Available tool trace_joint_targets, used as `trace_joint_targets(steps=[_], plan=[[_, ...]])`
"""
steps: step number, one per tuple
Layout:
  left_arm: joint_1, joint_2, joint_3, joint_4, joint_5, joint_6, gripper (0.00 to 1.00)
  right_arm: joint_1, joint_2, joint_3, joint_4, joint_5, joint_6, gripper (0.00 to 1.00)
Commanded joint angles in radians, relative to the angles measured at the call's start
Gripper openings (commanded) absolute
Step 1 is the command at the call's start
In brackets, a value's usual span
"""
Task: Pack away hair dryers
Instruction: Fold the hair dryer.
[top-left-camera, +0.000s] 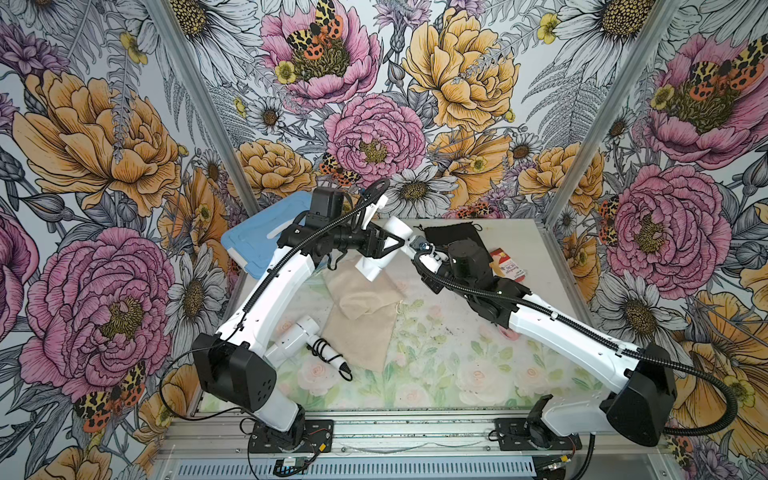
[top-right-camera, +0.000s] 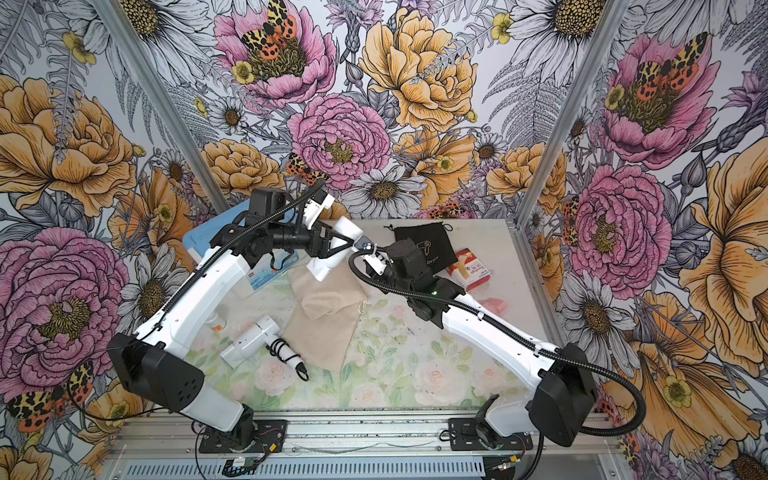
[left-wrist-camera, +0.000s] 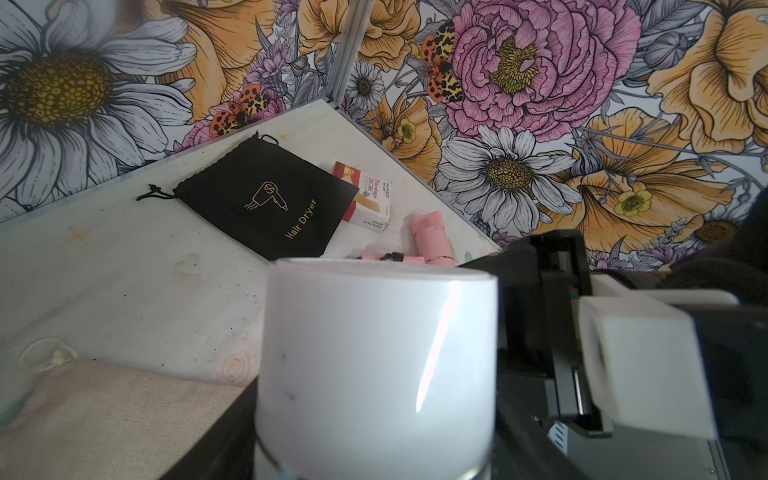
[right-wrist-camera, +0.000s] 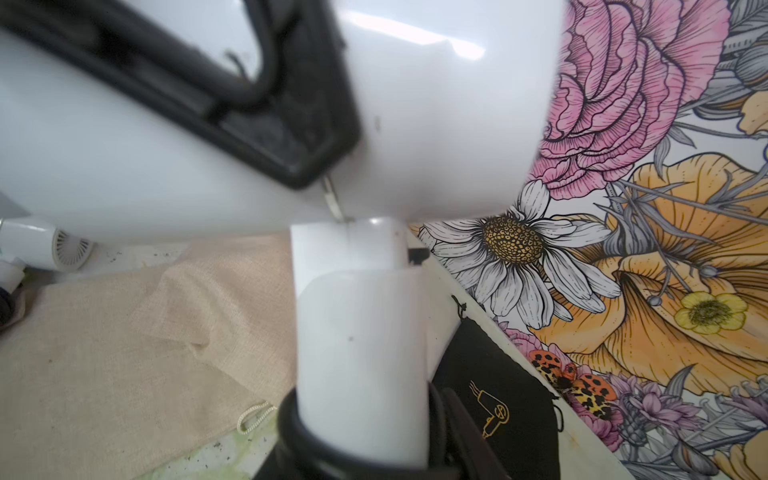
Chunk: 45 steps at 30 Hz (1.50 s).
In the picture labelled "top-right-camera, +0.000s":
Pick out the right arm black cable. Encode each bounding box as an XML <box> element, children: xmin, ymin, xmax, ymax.
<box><xmin>347</xmin><ymin>248</ymin><xmax>648</xmax><ymax>438</ymax></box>

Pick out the white hair dryer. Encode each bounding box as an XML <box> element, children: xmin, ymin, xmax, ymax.
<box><xmin>307</xmin><ymin>217</ymin><xmax>373</xmax><ymax>282</ymax></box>
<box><xmin>220</xmin><ymin>316</ymin><xmax>309</xmax><ymax>382</ymax></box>

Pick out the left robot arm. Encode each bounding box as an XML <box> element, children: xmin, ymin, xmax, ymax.
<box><xmin>107</xmin><ymin>182</ymin><xmax>363</xmax><ymax>451</ymax></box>

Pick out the red white bandage box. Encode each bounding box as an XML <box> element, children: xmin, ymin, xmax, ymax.
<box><xmin>447</xmin><ymin>248</ymin><xmax>491</xmax><ymax>291</ymax></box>

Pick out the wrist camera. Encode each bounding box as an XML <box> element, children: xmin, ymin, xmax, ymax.
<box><xmin>363</xmin><ymin>252</ymin><xmax>387</xmax><ymax>275</ymax></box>
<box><xmin>302</xmin><ymin>190</ymin><xmax>335</xmax><ymax>229</ymax></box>

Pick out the black hair dryer pouch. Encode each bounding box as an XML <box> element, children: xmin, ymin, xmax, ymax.
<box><xmin>387</xmin><ymin>222</ymin><xmax>458</xmax><ymax>274</ymax></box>

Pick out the pink hair dryer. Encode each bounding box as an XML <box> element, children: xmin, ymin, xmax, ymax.
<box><xmin>480</xmin><ymin>298</ymin><xmax>508</xmax><ymax>317</ymax></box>

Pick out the beige cloth bag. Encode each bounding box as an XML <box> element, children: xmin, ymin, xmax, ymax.
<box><xmin>290</xmin><ymin>266</ymin><xmax>367</xmax><ymax>320</ymax></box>
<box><xmin>282</xmin><ymin>303</ymin><xmax>361</xmax><ymax>373</ymax></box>

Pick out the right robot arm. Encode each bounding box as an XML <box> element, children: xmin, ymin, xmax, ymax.
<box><xmin>363</xmin><ymin>240</ymin><xmax>596</xmax><ymax>447</ymax></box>

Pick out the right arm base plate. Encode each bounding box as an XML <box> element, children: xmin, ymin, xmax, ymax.
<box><xmin>447</xmin><ymin>417</ymin><xmax>534</xmax><ymax>452</ymax></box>

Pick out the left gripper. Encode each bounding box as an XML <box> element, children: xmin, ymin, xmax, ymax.
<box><xmin>270</xmin><ymin>217</ymin><xmax>354</xmax><ymax>260</ymax></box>

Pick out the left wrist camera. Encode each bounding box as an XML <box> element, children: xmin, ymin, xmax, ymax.
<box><xmin>302</xmin><ymin>190</ymin><xmax>335</xmax><ymax>229</ymax></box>

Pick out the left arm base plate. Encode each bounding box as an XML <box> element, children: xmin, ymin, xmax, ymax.
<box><xmin>198</xmin><ymin>419</ymin><xmax>288</xmax><ymax>454</ymax></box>

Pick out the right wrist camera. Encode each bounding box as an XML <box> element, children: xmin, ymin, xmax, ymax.
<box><xmin>363</xmin><ymin>252</ymin><xmax>387</xmax><ymax>275</ymax></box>

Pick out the blue lidded storage box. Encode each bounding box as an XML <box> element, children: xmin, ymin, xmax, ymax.
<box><xmin>182</xmin><ymin>200</ymin><xmax>301</xmax><ymax>292</ymax></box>

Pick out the aluminium front rail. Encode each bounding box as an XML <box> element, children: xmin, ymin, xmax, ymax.
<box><xmin>103</xmin><ymin>409</ymin><xmax>630</xmax><ymax>479</ymax></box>

